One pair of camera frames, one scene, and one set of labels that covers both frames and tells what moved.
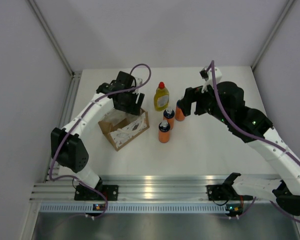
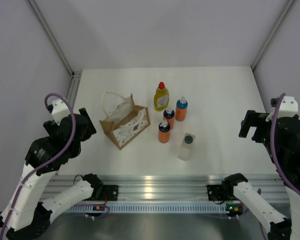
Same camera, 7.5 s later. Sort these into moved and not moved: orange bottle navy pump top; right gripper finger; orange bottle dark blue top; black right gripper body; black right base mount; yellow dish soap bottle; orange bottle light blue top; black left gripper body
Moved: right gripper finger; black right gripper body; black left gripper body
Not moved: black right base mount; orange bottle navy pump top; orange bottle dark blue top; yellow dish soap bottle; orange bottle light blue top
